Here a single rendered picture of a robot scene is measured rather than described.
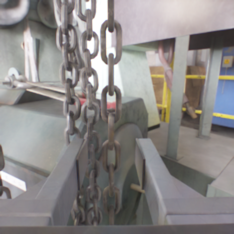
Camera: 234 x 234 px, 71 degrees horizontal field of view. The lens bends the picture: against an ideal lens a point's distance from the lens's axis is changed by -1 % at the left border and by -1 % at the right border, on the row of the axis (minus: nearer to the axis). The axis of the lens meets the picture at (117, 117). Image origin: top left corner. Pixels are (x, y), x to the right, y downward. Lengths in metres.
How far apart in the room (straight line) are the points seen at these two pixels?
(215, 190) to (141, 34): 0.59
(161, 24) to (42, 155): 0.56
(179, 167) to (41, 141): 0.52
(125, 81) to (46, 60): 0.62
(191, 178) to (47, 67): 1.07
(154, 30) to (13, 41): 0.85
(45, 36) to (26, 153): 1.05
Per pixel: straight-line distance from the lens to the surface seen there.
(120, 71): 0.87
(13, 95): 0.49
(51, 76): 1.28
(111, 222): 0.19
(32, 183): 0.31
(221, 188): 0.60
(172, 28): 0.65
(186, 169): 0.67
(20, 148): 0.34
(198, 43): 0.98
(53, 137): 0.30
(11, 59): 1.21
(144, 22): 0.72
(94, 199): 0.24
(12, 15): 1.12
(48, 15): 1.26
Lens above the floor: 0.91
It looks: 15 degrees down
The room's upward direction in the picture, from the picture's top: straight up
